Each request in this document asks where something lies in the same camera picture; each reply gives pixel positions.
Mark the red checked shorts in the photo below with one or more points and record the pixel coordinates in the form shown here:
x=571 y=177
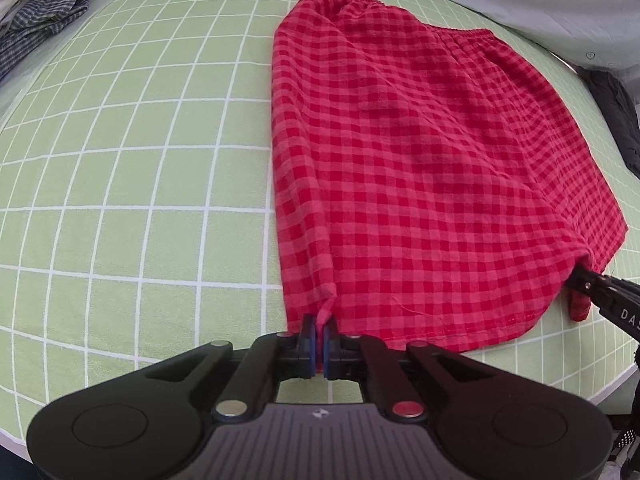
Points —
x=429 y=183

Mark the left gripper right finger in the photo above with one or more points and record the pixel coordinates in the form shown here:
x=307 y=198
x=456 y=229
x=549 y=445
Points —
x=408 y=385

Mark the black garment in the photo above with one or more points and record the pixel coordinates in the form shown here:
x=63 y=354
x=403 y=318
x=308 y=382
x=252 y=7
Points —
x=619 y=113

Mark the blue checked garment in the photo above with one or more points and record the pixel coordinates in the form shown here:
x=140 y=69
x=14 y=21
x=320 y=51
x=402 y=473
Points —
x=33 y=24

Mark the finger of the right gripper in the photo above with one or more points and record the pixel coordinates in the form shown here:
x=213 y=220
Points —
x=617 y=300

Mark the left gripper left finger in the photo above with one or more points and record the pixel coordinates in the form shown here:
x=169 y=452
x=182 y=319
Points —
x=235 y=385

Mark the green grid mat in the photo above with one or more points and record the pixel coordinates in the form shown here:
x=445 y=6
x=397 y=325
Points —
x=137 y=212

